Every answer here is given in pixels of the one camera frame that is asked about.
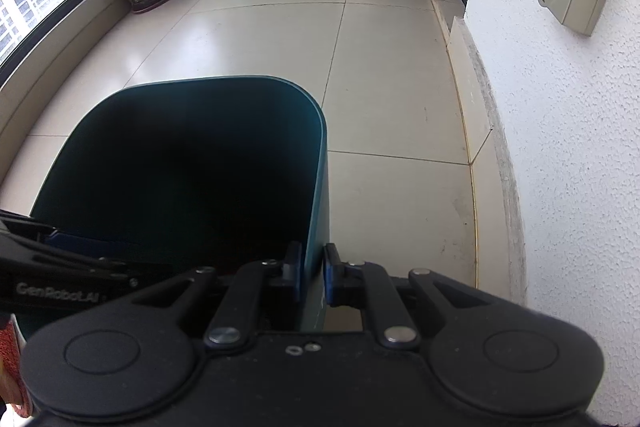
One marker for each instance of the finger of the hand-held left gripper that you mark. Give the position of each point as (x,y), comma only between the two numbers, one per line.
(55,238)
(75,263)

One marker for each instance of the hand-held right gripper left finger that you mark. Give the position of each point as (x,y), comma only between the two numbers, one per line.
(294,274)

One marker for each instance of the red patterned cloth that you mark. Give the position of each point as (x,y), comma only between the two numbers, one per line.
(11,362)

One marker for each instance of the teal plastic trash bin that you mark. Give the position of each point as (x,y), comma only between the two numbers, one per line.
(190,167)

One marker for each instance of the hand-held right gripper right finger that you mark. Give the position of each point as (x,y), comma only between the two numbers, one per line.
(330,277)

